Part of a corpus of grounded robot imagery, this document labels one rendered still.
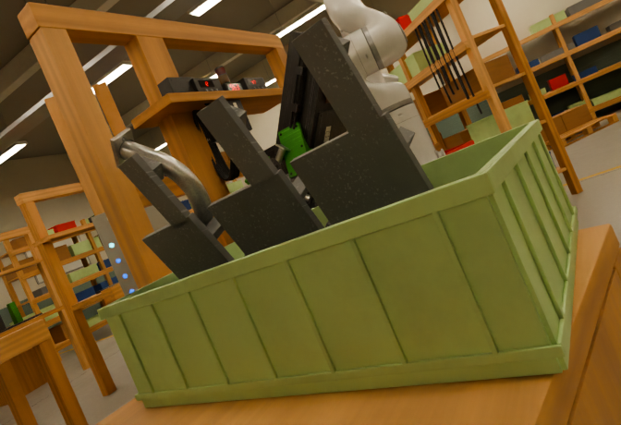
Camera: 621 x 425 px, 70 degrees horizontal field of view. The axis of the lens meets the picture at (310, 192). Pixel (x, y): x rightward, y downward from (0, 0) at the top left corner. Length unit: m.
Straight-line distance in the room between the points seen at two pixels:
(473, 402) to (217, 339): 0.32
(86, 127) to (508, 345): 1.48
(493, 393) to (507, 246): 0.12
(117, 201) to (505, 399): 1.39
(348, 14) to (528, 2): 9.63
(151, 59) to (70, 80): 0.40
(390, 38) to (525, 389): 0.94
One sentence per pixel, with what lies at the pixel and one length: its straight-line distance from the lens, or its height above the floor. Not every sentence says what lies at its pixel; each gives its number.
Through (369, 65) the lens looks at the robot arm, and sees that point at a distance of 1.20.
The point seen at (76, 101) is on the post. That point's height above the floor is 1.58.
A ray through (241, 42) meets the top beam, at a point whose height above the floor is 1.86.
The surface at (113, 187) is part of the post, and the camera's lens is 1.63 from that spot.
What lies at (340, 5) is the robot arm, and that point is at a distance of 1.33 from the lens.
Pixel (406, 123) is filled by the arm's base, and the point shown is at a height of 1.05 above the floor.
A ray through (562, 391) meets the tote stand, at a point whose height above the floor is 0.77.
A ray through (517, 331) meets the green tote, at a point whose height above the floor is 0.83.
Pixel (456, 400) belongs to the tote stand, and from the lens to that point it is 0.43.
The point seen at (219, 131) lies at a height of 1.11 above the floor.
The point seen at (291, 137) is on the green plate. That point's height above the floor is 1.23.
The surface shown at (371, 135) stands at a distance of 0.50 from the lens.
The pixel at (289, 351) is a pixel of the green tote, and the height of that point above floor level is 0.84.
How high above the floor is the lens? 1.00
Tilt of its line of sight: 1 degrees down
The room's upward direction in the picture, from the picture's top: 23 degrees counter-clockwise
